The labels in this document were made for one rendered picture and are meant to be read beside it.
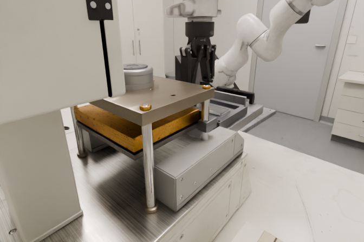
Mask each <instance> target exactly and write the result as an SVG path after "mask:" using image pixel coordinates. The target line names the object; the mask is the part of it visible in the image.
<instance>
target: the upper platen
mask: <svg viewBox="0 0 364 242"><path fill-rule="evenodd" d="M74 113H75V118H76V119H77V121H76V125H77V126H79V127H80V128H82V129H84V130H85V131H87V132H88V133H90V134H91V135H93V136H95V137H96V138H98V139H100V140H101V141H103V142H105V143H106V144H108V145H110V146H111V147H113V148H115V149H116V150H118V151H120V152H121V153H122V154H124V155H126V156H128V157H129V158H131V159H132V160H134V161H135V160H137V159H139V158H141V157H143V148H142V133H141V126H140V125H138V124H136V123H133V122H131V121H128V120H126V119H124V118H122V117H119V116H117V115H115V114H112V113H110V112H108V111H106V110H103V109H101V108H99V107H96V106H94V105H92V104H88V105H85V106H81V107H77V108H74ZM198 120H199V109H197V108H193V107H189V108H186V109H184V110H182V111H179V112H177V113H175V114H172V115H170V116H167V117H165V118H163V119H160V120H158V121H155V122H153V123H152V132H153V150H156V149H158V148H159V147H161V146H163V145H165V144H167V143H169V142H171V141H172V140H174V139H176V138H178V137H180V136H182V135H184V134H185V133H187V132H189V131H191V130H193V129H195V128H197V127H198V122H197V121H198Z"/></svg>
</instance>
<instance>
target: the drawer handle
mask: <svg viewBox="0 0 364 242"><path fill-rule="evenodd" d="M216 91H221V92H225V93H230V94H235V95H240V96H245V97H246V98H247V99H249V104H253V103H254V100H255V93H253V92H249V91H244V90H238V89H232V88H227V87H221V86H217V87H216Z"/></svg>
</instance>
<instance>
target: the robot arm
mask: <svg viewBox="0 0 364 242"><path fill-rule="evenodd" d="M332 1H334V0H280V1H279V2H278V3H277V4H276V5H275V6H274V7H273V8H272V9H271V11H270V14H269V18H270V30H268V28H267V27H266V26H265V25H264V24H263V23H262V22H261V20H260V19H259V18H257V17H256V16H255V15H253V14H246V15H243V16H242V17H241V18H240V19H239V20H238V23H237V26H236V30H237V34H236V40H235V42H234V44H233V46H232V47H231V48H230V50H229V51H228V52H227V53H226V54H225V55H224V56H222V57H221V58H220V59H218V60H215V52H216V47H217V46H216V45H215V44H211V41H210V37H213V36H214V30H215V22H206V21H212V18H214V17H217V15H221V13H222V11H221V10H218V0H183V1H182V2H180V3H177V4H174V5H172V6H168V7H167V8H166V10H165V16H166V17H169V18H187V21H190V22H185V36H186V37H188V42H187V46H185V47H180V49H179V50H180V55H181V81H183V82H188V83H194V84H195V82H196V76H197V70H198V64H199V63H200V69H201V77H202V81H200V85H205V84H208V85H210V84H211V85H212V86H213V87H215V88H216V87H217V86H221V87H227V88H233V87H234V85H233V84H234V82H235V80H236V73H237V72H238V70H239V69H240V68H241V67H242V66H244V65H245V64H246V63H247V61H248V59H249V54H248V46H249V47H250V48H251V49H252V50H253V51H254V53H255V54H256V55H257V56H258V57H259V58H261V59H262V60H263V61H265V62H271V61H274V60H275V59H277V58H278V57H279V55H280V54H281V51H282V41H283V37H284V35H285V33H286V32H287V31H288V29H289V28H290V27H291V26H292V25H293V24H294V23H296V22H297V21H298V20H299V19H300V18H301V17H302V16H304V14H305V13H307V12H308V11H309V10H310V9H311V8H312V7H313V6H314V5H315V6H325V5H327V4H329V3H331V2H332Z"/></svg>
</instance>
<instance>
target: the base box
mask: <svg viewBox="0 0 364 242"><path fill-rule="evenodd" d="M251 192H252V191H251V184H250V177H249V170H248V163H247V159H246V157H245V158H244V159H243V160H242V161H241V162H240V163H239V164H238V165H237V166H236V167H235V168H234V169H233V170H232V171H231V172H230V173H229V174H228V175H227V176H226V177H225V178H224V179H223V180H222V181H221V182H220V183H219V184H218V185H217V186H216V187H215V188H214V189H213V190H212V191H211V192H210V193H209V194H208V195H207V196H206V197H205V198H204V199H203V200H202V201H200V202H199V203H198V204H197V205H196V206H195V207H194V208H193V209H192V210H191V211H190V212H189V213H188V214H187V215H186V216H185V217H184V218H183V219H182V220H181V221H180V222H179V223H178V224H176V225H175V227H174V228H173V229H171V230H170V231H169V233H168V234H167V235H165V236H164V237H163V238H162V240H161V241H159V242H212V241H213V240H214V238H215V237H216V236H217V234H218V233H219V232H220V231H221V229H222V228H223V227H224V225H225V224H226V223H227V221H228V220H229V219H230V218H231V216H232V215H233V214H234V213H235V211H236V210H237V209H239V208H240V207H241V205H242V204H243V202H244V201H245V200H246V199H247V197H248V196H249V195H250V193H251Z"/></svg>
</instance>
